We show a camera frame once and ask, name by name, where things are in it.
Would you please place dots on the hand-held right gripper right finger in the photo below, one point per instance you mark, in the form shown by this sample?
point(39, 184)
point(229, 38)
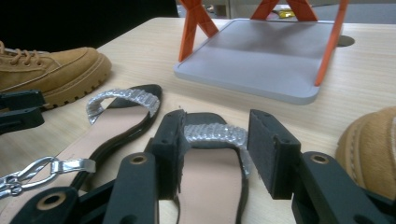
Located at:
point(271, 155)

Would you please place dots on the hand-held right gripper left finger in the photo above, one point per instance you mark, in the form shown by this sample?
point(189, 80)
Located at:
point(169, 149)

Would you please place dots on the metal cup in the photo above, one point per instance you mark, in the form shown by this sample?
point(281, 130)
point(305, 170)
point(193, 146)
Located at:
point(118, 121)

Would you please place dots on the tan lace-up boot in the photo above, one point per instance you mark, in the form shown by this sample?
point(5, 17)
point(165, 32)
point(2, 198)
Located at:
point(56, 71)
point(370, 149)

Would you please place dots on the yellow packet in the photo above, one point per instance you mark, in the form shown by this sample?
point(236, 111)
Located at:
point(284, 13)

